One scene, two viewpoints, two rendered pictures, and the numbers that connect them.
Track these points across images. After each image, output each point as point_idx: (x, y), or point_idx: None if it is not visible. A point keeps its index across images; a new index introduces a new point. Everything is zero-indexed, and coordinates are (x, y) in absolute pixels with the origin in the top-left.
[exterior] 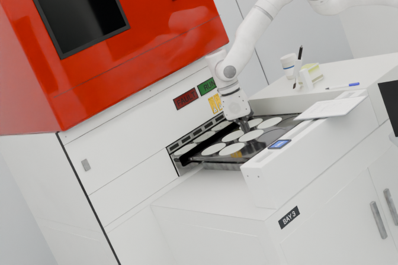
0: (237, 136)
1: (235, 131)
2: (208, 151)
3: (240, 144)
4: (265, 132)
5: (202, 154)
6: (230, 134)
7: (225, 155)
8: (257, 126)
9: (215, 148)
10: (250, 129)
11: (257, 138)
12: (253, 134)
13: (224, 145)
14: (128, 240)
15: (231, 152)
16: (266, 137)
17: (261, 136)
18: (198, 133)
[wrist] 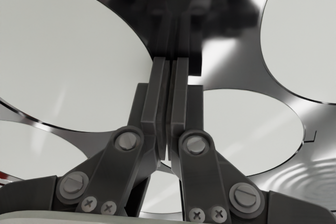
0: (116, 114)
1: None
2: (18, 165)
3: (177, 182)
4: (307, 160)
5: (9, 173)
6: (0, 31)
7: (145, 215)
8: (259, 22)
9: (40, 157)
10: (195, 43)
11: (260, 185)
12: (237, 141)
13: (77, 154)
14: None
15: (164, 211)
16: (303, 193)
17: (282, 176)
18: None
